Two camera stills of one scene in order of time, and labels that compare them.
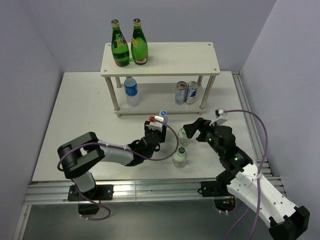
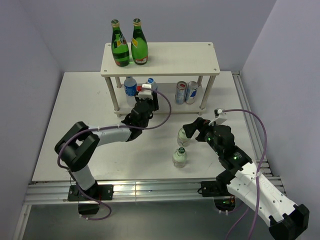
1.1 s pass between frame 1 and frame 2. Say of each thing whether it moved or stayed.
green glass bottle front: stayed
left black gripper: moved
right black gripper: stayed
